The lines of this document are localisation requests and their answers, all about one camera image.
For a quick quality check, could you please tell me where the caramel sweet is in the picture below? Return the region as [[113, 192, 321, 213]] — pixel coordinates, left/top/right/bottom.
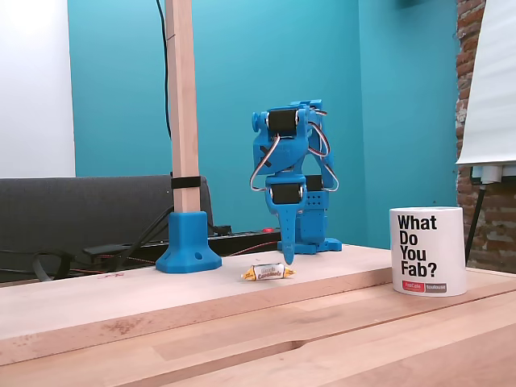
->
[[240, 262, 298, 282]]

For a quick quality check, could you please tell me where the white printed mug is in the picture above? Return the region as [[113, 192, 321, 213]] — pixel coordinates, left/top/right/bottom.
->
[[389, 206, 468, 298]]

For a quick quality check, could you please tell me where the black power strip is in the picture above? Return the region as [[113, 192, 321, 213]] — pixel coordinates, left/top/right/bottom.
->
[[207, 227, 288, 256]]

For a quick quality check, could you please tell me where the flat black device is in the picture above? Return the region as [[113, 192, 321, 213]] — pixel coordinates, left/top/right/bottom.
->
[[82, 243, 136, 260]]

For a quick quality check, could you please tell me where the black flip chart leg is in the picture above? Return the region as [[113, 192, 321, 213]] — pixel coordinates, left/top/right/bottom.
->
[[464, 183, 485, 267]]

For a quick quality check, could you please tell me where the dark grey sofa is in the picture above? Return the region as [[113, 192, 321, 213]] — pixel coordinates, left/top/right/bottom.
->
[[0, 173, 215, 283]]

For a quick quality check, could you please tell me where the thin red wire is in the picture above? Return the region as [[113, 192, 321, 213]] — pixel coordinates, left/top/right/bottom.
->
[[72, 240, 284, 276]]

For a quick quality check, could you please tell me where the black strap on post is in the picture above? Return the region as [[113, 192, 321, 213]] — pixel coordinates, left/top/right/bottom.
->
[[170, 176, 202, 189]]

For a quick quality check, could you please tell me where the blue post base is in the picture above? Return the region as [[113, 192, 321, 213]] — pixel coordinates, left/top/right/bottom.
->
[[155, 210, 223, 274]]

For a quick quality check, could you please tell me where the thick black cable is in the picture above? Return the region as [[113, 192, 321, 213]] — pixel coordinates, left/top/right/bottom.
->
[[116, 206, 175, 270]]

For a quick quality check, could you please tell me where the wooden post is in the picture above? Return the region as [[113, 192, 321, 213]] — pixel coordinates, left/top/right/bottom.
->
[[164, 0, 202, 214]]

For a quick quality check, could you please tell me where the thin black cable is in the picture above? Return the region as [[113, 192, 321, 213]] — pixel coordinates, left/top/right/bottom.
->
[[156, 0, 173, 140]]

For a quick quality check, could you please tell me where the black strap loop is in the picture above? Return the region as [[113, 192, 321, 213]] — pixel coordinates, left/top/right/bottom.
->
[[32, 250, 74, 281]]

